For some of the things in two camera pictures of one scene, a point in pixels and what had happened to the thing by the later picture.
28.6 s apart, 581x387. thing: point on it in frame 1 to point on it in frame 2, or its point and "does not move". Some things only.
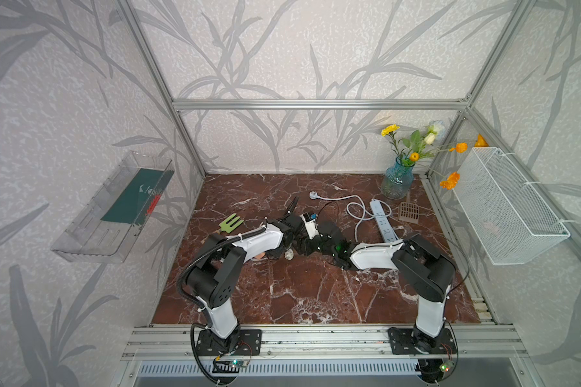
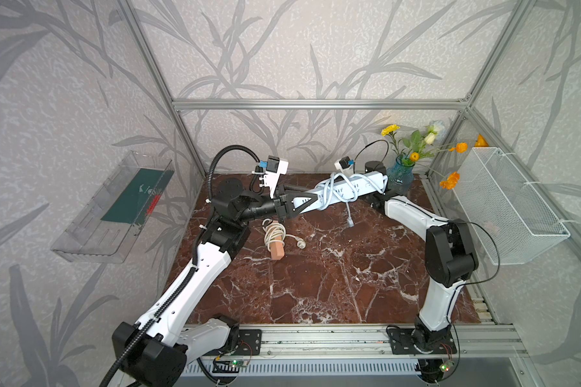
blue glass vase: x=398 y=179 does not move
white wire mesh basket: x=512 y=224 does not move
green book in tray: x=137 y=199 does not move
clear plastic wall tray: x=110 y=221 does not move
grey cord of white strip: x=313 y=195 to x=344 y=187
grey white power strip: x=386 y=230 to x=344 y=191
